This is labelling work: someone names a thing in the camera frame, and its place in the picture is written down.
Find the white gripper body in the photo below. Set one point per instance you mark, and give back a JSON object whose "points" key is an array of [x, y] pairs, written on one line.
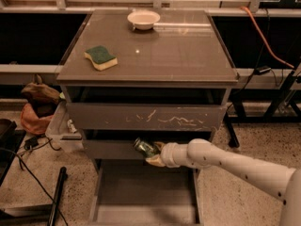
{"points": [[167, 154]]}

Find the green soda can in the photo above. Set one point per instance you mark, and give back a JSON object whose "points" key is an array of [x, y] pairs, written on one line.
{"points": [[146, 148]]}

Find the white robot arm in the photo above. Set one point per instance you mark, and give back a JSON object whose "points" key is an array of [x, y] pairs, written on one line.
{"points": [[278, 181]]}

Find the grey bottom drawer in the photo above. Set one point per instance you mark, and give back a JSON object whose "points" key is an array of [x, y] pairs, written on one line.
{"points": [[134, 193]]}

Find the grey drawer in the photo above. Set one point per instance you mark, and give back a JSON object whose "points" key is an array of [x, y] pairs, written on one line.
{"points": [[134, 193], [119, 144], [146, 117]]}

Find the grey middle drawer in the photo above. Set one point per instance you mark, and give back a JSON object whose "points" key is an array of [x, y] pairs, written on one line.
{"points": [[119, 144]]}

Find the grey drawer cabinet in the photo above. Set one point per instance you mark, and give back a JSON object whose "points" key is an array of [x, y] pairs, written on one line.
{"points": [[181, 61]]}

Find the grey top drawer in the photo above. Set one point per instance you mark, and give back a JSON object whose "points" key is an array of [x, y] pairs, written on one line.
{"points": [[146, 117]]}

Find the black metal stand leg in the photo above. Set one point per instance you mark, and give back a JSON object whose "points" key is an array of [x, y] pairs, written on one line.
{"points": [[62, 176]]}

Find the clear plastic bin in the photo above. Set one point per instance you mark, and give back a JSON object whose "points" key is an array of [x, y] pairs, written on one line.
{"points": [[62, 131]]}

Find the green yellow sponge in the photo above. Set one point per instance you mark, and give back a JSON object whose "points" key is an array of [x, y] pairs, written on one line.
{"points": [[100, 58]]}

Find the black power adapter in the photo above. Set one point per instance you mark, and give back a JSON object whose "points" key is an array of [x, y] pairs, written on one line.
{"points": [[262, 70]]}

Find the orange cloth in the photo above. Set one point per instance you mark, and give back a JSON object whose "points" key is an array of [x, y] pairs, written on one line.
{"points": [[31, 123]]}

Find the white bowl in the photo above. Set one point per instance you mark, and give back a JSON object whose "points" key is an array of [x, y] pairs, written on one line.
{"points": [[143, 19]]}

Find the brown cloth bag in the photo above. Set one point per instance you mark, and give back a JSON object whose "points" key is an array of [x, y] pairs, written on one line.
{"points": [[38, 93]]}

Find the black table frame leg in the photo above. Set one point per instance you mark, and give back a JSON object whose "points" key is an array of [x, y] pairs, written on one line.
{"points": [[235, 113]]}

